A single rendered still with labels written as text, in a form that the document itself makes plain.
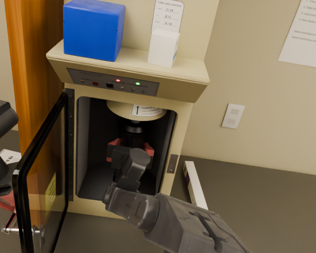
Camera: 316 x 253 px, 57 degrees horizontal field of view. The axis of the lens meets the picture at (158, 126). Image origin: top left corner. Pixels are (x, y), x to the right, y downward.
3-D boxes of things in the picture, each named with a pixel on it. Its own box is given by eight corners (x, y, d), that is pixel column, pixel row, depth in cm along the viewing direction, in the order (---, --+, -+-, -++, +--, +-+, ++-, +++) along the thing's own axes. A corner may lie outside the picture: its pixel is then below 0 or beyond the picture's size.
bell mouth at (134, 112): (111, 87, 91) (113, 71, 88) (167, 96, 92) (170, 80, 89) (101, 115, 76) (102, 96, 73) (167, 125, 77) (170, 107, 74)
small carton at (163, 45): (152, 55, 63) (156, 27, 60) (174, 60, 63) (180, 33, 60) (147, 62, 59) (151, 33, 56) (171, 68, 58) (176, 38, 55)
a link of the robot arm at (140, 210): (136, 238, 32) (219, 265, 34) (152, 188, 33) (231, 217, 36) (96, 206, 72) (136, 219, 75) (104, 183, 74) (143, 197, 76)
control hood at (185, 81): (63, 78, 69) (62, 36, 64) (195, 99, 71) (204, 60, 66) (46, 99, 60) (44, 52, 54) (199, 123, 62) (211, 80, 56)
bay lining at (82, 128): (92, 149, 111) (97, 61, 93) (158, 159, 113) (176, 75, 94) (74, 196, 90) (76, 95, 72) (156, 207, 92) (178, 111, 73)
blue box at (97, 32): (76, 39, 64) (77, -4, 59) (121, 47, 64) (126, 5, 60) (62, 54, 55) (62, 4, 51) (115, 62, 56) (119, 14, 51)
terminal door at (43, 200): (67, 205, 90) (67, 89, 69) (33, 309, 64) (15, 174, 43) (65, 205, 90) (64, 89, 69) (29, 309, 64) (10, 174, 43)
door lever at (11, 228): (44, 205, 65) (43, 197, 64) (28, 241, 57) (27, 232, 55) (19, 203, 64) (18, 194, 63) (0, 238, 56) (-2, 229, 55)
